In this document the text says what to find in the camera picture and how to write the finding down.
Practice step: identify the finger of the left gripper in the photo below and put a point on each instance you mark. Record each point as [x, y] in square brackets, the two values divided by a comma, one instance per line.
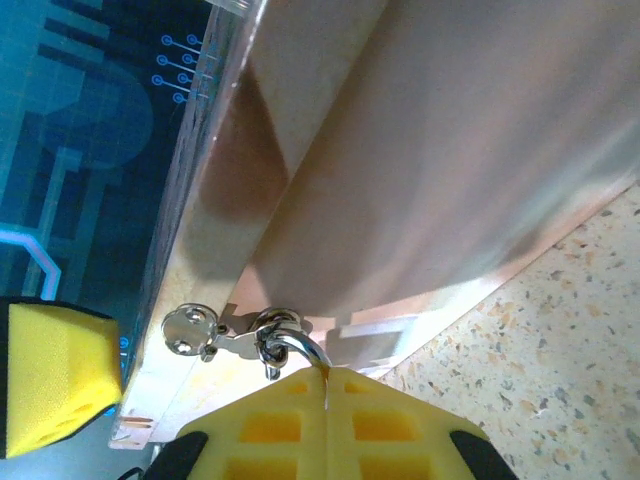
[60, 360]

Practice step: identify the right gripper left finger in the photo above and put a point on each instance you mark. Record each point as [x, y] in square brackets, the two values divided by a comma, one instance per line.
[270, 430]

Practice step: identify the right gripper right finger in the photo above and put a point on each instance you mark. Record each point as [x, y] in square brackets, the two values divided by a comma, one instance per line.
[385, 430]

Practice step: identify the pink illustrated tin box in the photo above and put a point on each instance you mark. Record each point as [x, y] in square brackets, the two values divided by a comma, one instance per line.
[425, 150]

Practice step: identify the silver metal hasp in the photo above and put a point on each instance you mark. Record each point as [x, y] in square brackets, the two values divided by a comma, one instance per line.
[192, 330]

